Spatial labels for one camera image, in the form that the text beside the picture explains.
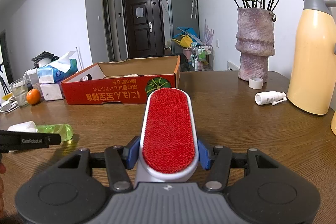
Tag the pink textured vase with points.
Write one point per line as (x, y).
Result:
(255, 42)

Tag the yellow thermos jug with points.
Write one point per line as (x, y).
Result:
(312, 79)

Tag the dark entrance door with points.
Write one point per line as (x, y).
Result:
(144, 28)

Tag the blue yellow bags pile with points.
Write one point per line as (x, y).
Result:
(186, 38)

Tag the red white lint brush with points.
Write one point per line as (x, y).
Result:
(168, 148)

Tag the wire trolley with bottles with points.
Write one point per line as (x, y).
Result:
(202, 57)

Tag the black bag on chair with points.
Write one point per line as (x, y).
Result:
(184, 64)

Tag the yellow bear mug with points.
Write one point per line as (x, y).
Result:
(333, 124)

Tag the clear drinking glass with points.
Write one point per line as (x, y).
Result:
(19, 90)

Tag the person's left hand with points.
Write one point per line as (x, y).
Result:
(2, 171)

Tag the black headset on container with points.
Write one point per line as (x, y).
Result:
(44, 55)

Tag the white charger with cables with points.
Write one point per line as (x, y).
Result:
(9, 105)

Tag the camera tripod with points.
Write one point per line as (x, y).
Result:
(4, 85)

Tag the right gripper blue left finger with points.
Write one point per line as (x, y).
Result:
(130, 153)

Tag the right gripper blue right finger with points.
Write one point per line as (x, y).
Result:
(206, 154)

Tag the grey refrigerator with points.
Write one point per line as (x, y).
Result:
(179, 17)

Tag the white tape roll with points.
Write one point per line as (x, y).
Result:
(256, 83)

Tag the orange fruit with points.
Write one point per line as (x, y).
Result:
(33, 97)

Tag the white purple tissue pack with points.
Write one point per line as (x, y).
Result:
(52, 92)

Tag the red cardboard box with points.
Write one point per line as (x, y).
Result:
(127, 82)

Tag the blue tissue pack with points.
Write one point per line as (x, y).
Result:
(58, 70)

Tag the white spray bottle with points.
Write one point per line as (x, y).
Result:
(271, 97)

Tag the green spray bottle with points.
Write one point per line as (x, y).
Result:
(64, 130)

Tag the clear food container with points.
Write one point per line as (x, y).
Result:
(31, 78)

